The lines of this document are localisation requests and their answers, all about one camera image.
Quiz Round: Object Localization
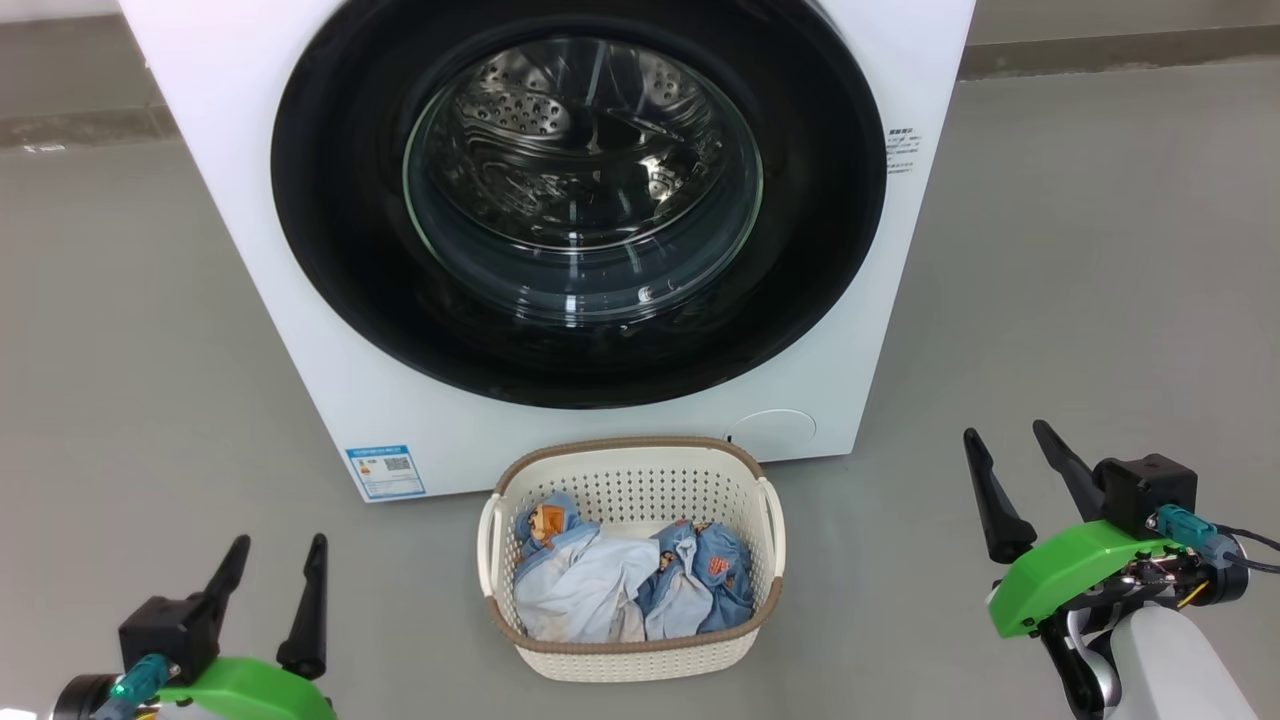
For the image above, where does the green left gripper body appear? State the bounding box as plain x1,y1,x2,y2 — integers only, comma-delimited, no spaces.
150,656,336,720

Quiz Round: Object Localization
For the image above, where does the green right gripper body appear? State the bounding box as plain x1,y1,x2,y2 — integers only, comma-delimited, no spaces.
988,520,1251,639

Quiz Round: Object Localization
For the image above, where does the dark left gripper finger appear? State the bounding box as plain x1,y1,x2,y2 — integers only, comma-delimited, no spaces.
203,535,252,614
277,534,329,681

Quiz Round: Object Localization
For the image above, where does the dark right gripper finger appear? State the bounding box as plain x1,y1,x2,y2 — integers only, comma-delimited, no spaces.
1032,420,1106,523
963,428,1038,564

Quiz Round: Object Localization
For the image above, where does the pale blue printed garment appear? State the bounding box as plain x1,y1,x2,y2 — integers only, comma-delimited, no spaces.
513,490,663,644

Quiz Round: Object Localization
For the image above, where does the denim blue printed garment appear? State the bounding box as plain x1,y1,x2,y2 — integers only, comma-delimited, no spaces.
636,518,755,641

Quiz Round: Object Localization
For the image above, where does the black round glass washer door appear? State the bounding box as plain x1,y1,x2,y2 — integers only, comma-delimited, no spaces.
270,0,888,410

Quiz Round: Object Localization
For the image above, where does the white front-load washing machine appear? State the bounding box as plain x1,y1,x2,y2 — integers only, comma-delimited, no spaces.
118,0,976,503

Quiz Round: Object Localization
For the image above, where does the cream perforated basket brown rim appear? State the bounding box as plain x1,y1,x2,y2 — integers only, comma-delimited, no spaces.
477,436,787,683

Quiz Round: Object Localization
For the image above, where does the blue energy label sticker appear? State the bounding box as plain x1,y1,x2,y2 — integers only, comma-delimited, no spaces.
346,445,427,501

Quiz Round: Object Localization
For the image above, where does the round white filter cover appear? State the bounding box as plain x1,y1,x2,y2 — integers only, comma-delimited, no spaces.
727,409,817,463

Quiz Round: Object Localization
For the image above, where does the small printed text label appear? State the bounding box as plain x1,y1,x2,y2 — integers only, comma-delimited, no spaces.
885,125,926,176

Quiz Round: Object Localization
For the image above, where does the perforated steel washer drum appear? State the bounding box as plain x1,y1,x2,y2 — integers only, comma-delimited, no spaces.
412,38,763,306

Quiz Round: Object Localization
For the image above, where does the teal left cable connector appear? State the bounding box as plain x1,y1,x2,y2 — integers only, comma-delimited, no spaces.
95,655,181,720

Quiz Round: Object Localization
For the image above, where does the teal cable connector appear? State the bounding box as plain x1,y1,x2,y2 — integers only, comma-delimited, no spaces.
95,655,181,720
1150,505,1241,569

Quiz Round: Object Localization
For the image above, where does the teal right cable connector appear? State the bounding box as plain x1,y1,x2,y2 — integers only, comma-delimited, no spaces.
1150,505,1241,569

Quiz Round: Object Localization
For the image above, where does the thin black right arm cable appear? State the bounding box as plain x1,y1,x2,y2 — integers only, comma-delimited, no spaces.
1215,525,1280,576

